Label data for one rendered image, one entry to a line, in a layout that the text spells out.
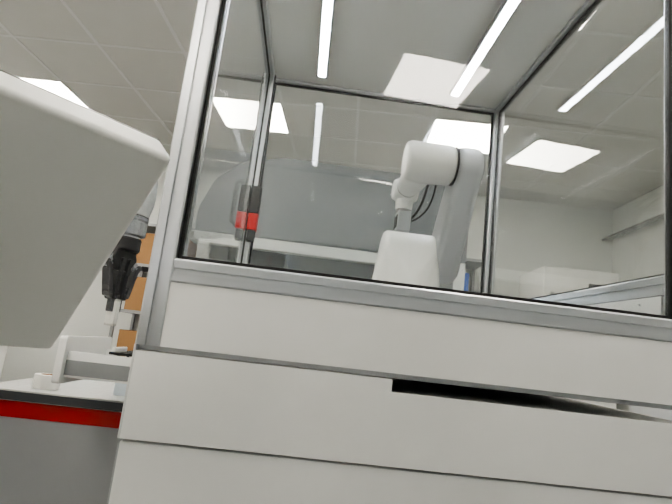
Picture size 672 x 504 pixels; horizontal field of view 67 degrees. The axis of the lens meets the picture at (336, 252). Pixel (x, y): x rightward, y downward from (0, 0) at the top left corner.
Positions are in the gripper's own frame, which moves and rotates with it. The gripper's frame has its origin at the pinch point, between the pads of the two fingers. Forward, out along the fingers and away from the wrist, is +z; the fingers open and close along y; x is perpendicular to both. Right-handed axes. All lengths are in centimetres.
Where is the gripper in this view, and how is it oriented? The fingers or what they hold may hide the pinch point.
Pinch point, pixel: (112, 312)
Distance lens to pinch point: 146.8
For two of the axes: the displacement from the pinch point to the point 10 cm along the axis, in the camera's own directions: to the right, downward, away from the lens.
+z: -1.2, 9.8, -1.8
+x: 9.3, 0.5, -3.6
